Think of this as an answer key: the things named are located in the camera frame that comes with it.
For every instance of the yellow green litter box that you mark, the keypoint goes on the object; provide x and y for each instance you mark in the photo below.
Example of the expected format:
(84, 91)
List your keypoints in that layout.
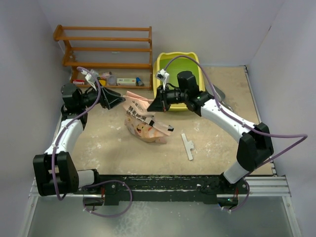
(178, 65)

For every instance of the white rectangular box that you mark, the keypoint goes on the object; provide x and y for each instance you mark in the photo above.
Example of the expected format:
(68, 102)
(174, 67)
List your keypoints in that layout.
(126, 81)

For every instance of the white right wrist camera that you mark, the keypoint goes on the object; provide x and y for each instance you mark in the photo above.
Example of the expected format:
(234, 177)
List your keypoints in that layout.
(163, 76)

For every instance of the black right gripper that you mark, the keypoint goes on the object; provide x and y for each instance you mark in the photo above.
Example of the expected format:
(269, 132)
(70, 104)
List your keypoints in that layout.
(157, 105)

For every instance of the pink cat litter bag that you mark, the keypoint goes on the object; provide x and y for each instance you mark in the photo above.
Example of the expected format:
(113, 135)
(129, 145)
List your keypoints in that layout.
(142, 123)

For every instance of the grey metal litter scoop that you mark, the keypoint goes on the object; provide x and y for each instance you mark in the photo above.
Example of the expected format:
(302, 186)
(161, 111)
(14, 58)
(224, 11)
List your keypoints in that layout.
(221, 96)

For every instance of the yellow sponge block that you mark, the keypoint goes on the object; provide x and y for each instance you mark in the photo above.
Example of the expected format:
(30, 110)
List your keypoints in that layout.
(102, 82)

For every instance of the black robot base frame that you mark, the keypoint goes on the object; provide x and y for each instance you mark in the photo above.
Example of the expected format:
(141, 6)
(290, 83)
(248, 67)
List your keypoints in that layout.
(208, 189)

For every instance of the white bag sealing clip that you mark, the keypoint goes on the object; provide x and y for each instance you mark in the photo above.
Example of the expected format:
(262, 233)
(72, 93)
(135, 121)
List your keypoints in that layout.
(189, 146)

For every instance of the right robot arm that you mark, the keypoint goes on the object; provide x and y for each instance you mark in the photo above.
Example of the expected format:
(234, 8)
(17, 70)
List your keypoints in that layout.
(254, 144)

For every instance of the clear plastic cup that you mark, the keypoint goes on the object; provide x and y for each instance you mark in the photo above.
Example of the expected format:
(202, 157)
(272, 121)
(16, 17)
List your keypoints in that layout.
(112, 80)

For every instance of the red white small box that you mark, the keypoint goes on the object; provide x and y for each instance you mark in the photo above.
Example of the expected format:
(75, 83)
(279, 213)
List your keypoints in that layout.
(78, 82)

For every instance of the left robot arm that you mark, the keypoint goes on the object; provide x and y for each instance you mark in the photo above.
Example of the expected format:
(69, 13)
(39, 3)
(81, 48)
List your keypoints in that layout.
(55, 171)

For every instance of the blue grey bottle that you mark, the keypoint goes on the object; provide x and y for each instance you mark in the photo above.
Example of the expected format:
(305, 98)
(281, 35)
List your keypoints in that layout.
(139, 82)

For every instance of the wooden shelf rack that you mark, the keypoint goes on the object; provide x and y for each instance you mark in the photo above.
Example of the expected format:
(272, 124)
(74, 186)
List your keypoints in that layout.
(70, 60)

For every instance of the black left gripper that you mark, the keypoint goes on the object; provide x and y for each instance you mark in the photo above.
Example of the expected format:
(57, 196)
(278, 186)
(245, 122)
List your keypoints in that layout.
(109, 101)

